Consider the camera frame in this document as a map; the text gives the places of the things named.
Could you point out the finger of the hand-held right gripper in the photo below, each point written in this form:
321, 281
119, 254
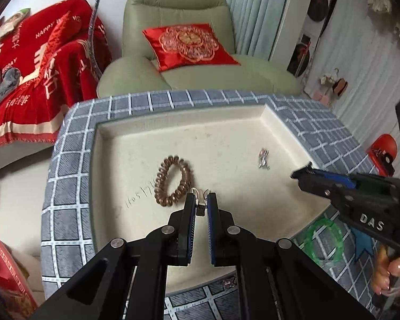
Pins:
315, 185
336, 179

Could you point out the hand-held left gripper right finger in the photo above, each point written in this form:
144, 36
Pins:
213, 233

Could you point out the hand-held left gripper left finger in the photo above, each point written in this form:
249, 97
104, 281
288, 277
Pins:
187, 230

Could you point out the silver hair clip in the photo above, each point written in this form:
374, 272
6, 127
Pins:
200, 210

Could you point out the green translucent bangle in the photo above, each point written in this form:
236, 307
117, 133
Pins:
306, 240

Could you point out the cream jewelry tray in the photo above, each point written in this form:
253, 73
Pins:
220, 140

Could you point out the blue star sticker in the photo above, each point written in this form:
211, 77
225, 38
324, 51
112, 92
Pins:
363, 245

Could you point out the silver brooch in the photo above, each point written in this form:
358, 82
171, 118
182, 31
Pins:
262, 160

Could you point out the red round object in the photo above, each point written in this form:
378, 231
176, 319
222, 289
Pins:
385, 146

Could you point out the hanger with pink slippers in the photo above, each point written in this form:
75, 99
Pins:
335, 85

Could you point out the grey checked tablecloth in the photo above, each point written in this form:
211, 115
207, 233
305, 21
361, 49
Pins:
73, 180

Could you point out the white washing machine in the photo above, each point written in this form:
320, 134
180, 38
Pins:
301, 56

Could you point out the red embroidered cushion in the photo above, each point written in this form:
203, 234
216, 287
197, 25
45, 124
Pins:
190, 45

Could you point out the pale blue curtain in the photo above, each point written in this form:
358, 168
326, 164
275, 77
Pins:
253, 6

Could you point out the light grey sofa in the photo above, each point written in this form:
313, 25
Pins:
6, 156

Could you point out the red printed blanket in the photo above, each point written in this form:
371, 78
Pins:
70, 73

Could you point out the green armchair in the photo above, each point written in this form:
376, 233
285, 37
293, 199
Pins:
173, 13

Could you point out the silver flexible pole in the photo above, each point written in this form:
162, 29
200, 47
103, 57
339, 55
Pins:
90, 33

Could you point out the grey crumpled clothes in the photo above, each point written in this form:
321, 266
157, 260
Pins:
1, 86

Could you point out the photo print pillow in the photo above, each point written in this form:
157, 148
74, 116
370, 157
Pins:
10, 25

